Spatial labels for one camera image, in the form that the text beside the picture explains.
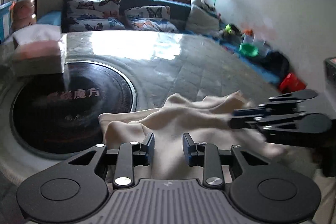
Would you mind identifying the cream sweater garment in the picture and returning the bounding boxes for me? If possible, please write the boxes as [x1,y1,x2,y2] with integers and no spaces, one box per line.
[98,91,288,180]

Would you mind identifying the red plastic stool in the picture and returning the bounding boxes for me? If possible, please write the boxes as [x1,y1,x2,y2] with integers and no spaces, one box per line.
[278,73,306,93]

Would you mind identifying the black bag on sofa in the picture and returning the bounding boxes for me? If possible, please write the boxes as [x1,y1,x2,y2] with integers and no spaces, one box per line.
[260,51,290,80]

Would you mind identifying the blue sectional sofa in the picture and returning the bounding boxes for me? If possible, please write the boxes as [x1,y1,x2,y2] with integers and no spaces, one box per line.
[36,0,281,85]

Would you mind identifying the clear plastic storage box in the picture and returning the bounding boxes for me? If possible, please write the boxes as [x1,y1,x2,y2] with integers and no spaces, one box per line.
[242,35,270,57]

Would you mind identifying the green plastic bowl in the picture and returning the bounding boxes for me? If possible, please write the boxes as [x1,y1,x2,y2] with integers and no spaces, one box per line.
[239,43,259,57]

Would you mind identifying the orange toy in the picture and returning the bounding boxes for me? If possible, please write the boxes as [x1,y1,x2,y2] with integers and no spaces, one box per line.
[242,29,254,37]

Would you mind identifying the black round induction cooktop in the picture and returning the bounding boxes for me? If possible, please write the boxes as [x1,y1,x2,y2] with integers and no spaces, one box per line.
[0,56,138,185]

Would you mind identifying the green yellow toy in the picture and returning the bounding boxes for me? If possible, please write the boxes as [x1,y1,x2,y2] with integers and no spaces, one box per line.
[222,24,241,37]

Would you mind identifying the grey plain cushion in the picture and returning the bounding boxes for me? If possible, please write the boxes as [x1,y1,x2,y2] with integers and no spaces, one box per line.
[185,5,220,38]

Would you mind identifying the white plush toy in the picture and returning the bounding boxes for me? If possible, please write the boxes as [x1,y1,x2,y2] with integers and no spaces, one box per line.
[190,0,210,11]

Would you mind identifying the tissue box with tissues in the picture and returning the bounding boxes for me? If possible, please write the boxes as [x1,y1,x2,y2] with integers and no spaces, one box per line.
[12,24,67,77]

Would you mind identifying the right butterfly pillow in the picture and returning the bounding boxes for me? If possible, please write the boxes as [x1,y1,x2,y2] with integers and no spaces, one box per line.
[123,6,179,33]

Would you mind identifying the butterfly pillow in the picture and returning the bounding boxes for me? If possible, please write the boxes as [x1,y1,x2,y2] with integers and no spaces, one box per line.
[63,0,126,32]
[123,6,179,33]

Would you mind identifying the left butterfly pillow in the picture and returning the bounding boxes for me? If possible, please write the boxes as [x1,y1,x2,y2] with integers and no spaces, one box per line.
[63,0,126,32]

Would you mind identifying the blue children's cabinet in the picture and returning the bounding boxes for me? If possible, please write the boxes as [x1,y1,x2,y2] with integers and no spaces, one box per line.
[0,1,14,44]

